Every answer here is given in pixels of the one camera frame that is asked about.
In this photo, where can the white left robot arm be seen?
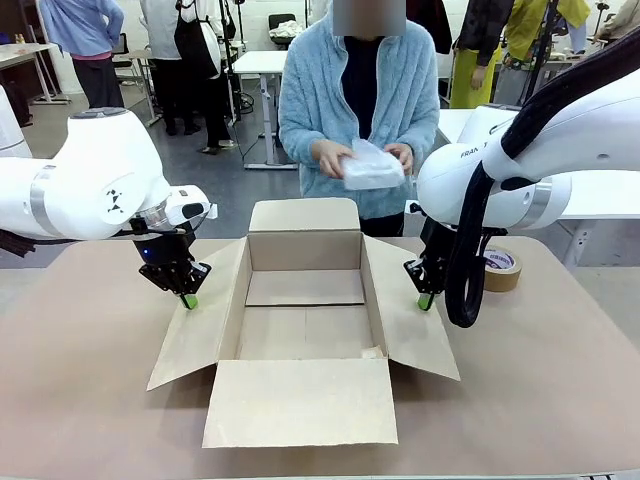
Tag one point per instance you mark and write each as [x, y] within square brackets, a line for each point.
[85, 180]

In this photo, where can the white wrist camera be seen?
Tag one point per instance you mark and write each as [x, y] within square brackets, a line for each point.
[211, 211]
[415, 206]

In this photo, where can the white cloth bundle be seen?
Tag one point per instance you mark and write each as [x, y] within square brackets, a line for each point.
[286, 31]

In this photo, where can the person's right hand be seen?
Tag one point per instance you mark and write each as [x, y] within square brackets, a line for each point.
[332, 157]

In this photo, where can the person in blue shirt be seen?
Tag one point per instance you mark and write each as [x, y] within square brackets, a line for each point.
[85, 30]

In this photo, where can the brown cardboard box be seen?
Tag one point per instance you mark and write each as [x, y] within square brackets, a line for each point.
[300, 400]

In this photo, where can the white bubble-wrapped bundle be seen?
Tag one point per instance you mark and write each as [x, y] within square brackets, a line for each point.
[372, 170]

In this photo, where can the black office chair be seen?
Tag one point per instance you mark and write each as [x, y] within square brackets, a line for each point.
[285, 19]

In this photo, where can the person in beige top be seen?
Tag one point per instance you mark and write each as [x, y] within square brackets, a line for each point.
[627, 15]

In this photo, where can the large white table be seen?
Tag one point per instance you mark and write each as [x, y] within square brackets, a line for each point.
[455, 125]

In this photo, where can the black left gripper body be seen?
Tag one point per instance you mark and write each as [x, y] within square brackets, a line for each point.
[167, 247]

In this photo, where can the small dark monitor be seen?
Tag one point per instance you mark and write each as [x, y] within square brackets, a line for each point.
[120, 44]

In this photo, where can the white standing desk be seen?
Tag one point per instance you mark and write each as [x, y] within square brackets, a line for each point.
[260, 62]

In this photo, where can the person's right forearm blue sleeve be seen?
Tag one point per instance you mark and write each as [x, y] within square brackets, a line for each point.
[300, 145]

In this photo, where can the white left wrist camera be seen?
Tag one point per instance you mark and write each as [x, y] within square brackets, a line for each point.
[211, 211]

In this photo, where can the person's left forearm blue sleeve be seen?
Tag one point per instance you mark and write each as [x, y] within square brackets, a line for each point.
[425, 145]

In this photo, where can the person's left hand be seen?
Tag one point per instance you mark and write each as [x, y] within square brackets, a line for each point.
[406, 159]

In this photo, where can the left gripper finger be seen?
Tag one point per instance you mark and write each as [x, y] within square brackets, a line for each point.
[197, 280]
[167, 282]

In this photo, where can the brown packing tape roll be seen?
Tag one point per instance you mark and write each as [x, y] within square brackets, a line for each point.
[502, 277]

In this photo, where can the black light stand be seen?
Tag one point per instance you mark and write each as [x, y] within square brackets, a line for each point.
[231, 60]

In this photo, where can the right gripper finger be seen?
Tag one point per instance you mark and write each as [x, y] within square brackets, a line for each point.
[435, 285]
[420, 280]

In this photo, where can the person in white top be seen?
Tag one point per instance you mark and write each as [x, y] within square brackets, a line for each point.
[162, 30]

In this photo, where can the person with yellow apron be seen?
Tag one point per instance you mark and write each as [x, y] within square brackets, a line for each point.
[470, 75]

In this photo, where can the white cylindrical appliance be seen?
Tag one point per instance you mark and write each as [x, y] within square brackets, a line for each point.
[10, 125]

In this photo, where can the grey background desk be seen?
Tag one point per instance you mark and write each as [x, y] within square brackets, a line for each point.
[132, 57]

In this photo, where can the person in light blue fleece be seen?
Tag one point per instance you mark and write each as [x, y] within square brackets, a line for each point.
[320, 90]

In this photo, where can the black tripod stand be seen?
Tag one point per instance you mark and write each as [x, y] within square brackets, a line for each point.
[540, 65]

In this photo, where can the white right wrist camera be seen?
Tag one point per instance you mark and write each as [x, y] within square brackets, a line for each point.
[415, 206]

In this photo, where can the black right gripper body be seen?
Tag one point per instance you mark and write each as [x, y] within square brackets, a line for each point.
[435, 245]

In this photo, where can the person in black coat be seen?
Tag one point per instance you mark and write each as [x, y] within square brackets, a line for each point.
[430, 25]

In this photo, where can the person in yellow jacket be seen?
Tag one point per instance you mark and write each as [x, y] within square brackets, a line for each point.
[525, 20]

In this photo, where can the person with black apron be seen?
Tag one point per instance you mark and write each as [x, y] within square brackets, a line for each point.
[200, 45]

